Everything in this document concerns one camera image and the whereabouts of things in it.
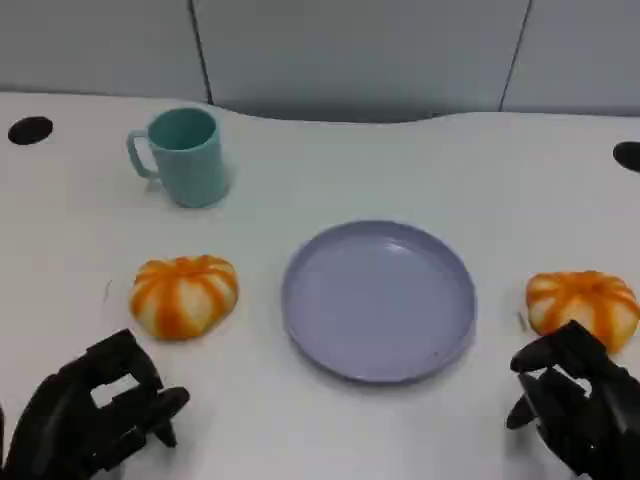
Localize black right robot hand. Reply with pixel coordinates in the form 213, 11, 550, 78
505, 319, 640, 480

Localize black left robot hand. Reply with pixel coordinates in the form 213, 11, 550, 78
0, 328, 192, 480

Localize orange and white bread roll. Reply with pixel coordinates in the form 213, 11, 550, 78
525, 270, 640, 354
129, 254, 241, 342

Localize lilac plate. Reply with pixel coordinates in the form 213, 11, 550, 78
281, 219, 478, 386

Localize pale green mug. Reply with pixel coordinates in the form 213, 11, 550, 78
126, 107, 231, 209

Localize black table cable hole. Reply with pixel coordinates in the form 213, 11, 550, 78
612, 141, 640, 174
7, 116, 54, 147

